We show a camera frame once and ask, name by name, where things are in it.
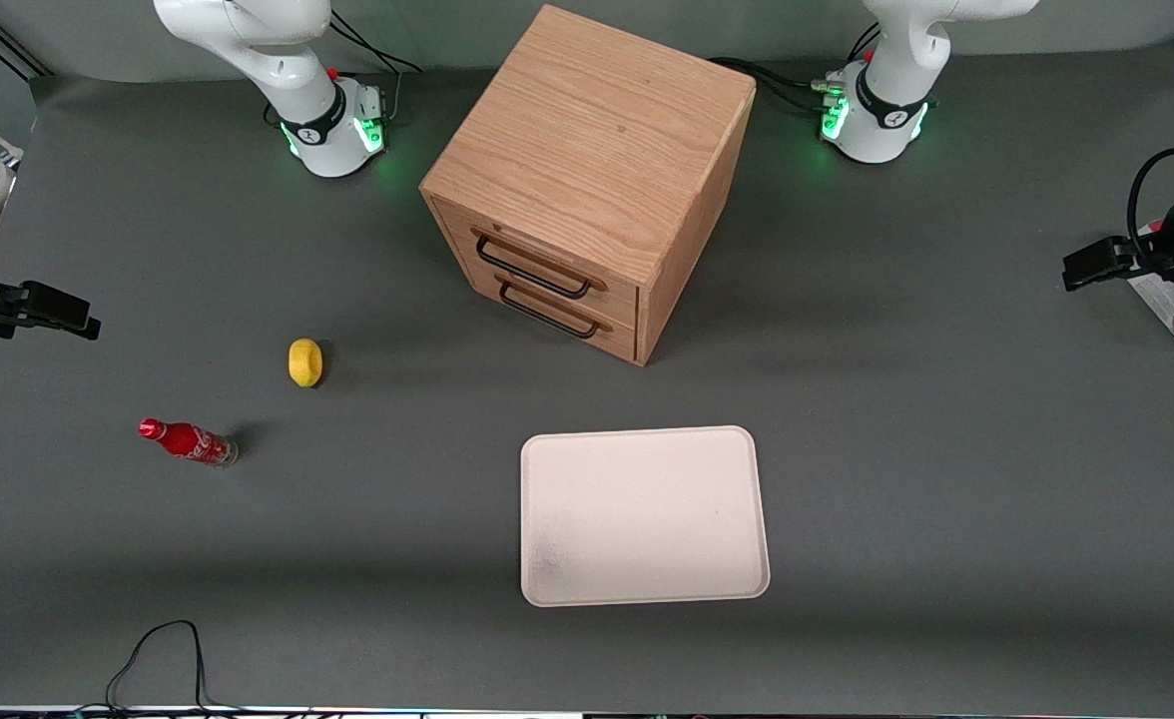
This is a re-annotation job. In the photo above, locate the black base cable bundle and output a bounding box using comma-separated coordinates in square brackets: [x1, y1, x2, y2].
[710, 54, 850, 117]

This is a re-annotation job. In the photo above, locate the yellow lemon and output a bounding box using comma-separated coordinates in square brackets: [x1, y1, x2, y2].
[288, 338, 325, 389]

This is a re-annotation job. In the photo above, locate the thin black loose cable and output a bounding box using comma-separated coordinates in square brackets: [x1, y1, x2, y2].
[74, 619, 254, 719]

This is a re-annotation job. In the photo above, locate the cream plastic tray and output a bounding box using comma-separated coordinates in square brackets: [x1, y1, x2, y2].
[519, 425, 773, 609]

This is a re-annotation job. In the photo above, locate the red cola bottle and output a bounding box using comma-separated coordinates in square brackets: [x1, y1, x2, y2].
[137, 417, 241, 469]

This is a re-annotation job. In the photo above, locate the wooden drawer cabinet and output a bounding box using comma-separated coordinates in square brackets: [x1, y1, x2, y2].
[419, 4, 758, 368]

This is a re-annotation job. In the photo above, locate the wooden drawer black handle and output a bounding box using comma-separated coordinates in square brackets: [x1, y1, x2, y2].
[465, 268, 640, 364]
[431, 198, 641, 323]

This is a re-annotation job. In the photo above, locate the black frame rail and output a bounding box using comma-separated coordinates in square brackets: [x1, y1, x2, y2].
[0, 10, 51, 83]

